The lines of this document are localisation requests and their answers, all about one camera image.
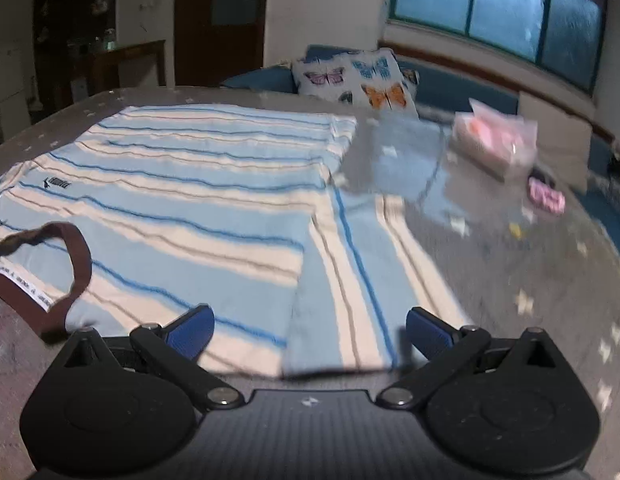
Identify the blue white striped t-shirt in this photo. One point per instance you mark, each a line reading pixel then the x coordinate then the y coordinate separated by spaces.
pixel 190 200

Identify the white refrigerator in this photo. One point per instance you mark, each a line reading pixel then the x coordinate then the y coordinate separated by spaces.
pixel 7 90

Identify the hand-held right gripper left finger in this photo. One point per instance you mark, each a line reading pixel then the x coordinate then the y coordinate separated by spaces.
pixel 195 332

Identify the window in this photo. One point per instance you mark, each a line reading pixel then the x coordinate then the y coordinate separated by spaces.
pixel 505 5

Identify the beige cushion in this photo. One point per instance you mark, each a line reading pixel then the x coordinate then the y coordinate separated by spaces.
pixel 560 140

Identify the wooden desk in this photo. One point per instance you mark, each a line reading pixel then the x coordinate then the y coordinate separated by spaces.
pixel 140 52

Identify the pink tissue pack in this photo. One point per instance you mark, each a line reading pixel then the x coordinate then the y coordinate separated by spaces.
pixel 490 140

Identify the dark wooden shelf cabinet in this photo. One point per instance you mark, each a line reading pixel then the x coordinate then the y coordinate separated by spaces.
pixel 55 35

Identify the blue sofa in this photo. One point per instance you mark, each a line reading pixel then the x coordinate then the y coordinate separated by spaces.
pixel 460 87

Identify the dark wooden door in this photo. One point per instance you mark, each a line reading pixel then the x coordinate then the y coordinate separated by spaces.
pixel 195 35

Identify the grey star tablecloth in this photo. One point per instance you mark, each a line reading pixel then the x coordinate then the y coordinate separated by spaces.
pixel 490 270

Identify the butterfly print pillow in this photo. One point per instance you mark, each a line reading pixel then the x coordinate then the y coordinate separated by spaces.
pixel 340 77

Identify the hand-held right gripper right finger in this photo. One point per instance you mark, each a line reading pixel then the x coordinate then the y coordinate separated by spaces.
pixel 427 335

